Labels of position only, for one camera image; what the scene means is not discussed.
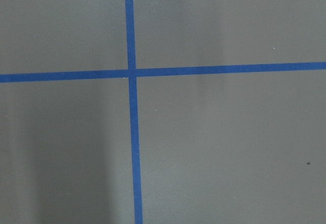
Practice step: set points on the blue tape grid lines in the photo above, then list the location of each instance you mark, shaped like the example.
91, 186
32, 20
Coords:
162, 111

